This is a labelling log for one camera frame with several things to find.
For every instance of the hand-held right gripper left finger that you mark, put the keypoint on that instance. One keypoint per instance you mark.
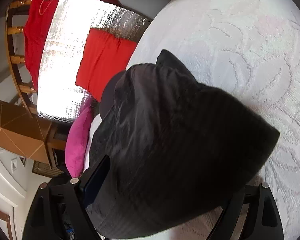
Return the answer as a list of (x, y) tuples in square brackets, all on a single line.
[(97, 177)]

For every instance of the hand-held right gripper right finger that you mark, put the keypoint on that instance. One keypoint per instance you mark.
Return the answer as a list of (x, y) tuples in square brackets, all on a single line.
[(240, 197)]

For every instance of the silver insulation mat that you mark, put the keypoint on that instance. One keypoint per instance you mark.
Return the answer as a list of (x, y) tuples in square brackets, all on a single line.
[(65, 42)]

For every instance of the wooden stair railing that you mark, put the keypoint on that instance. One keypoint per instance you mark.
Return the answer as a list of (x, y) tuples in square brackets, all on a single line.
[(17, 60)]

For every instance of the dark quilted jacket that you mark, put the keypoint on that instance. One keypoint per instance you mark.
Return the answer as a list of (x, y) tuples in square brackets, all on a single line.
[(177, 135)]

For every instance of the dark wooden cabinet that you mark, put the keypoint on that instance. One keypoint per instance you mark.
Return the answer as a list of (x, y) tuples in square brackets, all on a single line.
[(55, 145)]

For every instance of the square recessed ceiling light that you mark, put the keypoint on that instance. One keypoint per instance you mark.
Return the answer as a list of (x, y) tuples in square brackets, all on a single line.
[(14, 164)]

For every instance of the orange wooden column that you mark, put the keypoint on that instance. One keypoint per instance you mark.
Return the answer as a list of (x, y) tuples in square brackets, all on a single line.
[(15, 130)]

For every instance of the white quilted bed blanket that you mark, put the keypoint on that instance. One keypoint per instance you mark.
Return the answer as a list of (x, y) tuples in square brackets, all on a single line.
[(240, 42)]

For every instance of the pink pillow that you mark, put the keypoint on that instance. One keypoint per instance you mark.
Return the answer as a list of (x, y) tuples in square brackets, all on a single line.
[(77, 142)]

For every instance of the red pillow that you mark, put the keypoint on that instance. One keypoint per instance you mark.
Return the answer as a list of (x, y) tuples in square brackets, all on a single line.
[(102, 60)]

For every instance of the red cloth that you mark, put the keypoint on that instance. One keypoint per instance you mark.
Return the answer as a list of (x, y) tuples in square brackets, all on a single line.
[(37, 30)]

